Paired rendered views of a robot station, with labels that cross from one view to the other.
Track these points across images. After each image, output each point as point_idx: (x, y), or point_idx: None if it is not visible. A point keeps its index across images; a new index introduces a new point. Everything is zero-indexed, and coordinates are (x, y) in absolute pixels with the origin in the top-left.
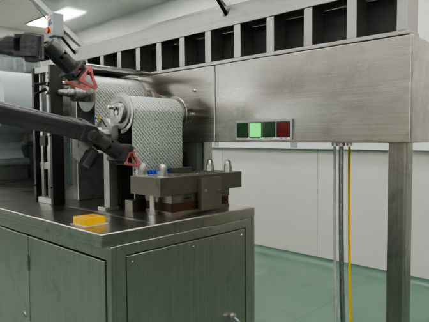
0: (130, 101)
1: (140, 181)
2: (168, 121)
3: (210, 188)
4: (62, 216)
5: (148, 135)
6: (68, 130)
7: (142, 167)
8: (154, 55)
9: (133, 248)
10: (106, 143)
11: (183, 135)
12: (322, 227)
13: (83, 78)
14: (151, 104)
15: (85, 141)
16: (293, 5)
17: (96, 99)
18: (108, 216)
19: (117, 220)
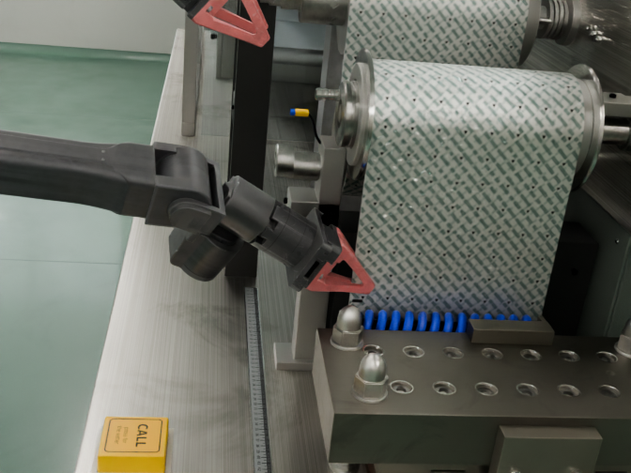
0: (369, 96)
1: (320, 365)
2: (514, 164)
3: (543, 468)
4: (155, 359)
5: (423, 205)
6: (101, 196)
7: (344, 325)
8: None
9: None
10: (250, 228)
11: (607, 187)
12: None
13: (210, 17)
14: (457, 106)
15: (167, 224)
16: None
17: (348, 31)
18: (232, 420)
19: (220, 459)
